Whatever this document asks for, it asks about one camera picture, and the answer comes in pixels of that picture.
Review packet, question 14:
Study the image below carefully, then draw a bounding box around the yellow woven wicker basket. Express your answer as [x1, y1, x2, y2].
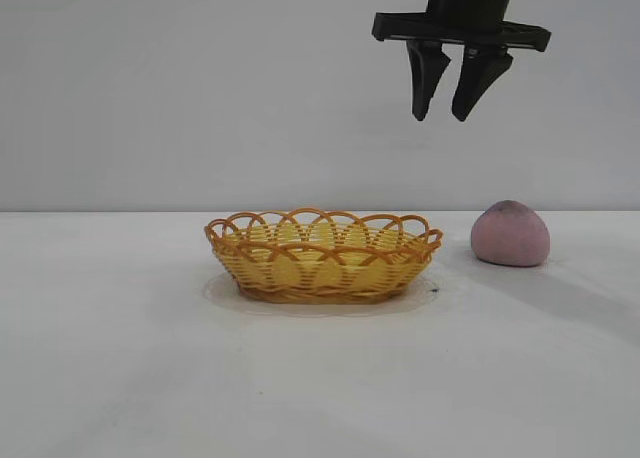
[203, 207, 445, 305]

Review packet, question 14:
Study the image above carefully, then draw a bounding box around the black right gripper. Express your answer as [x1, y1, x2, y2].
[371, 0, 553, 124]

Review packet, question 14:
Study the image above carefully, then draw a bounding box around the pink peach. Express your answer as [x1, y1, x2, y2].
[470, 199, 551, 268]

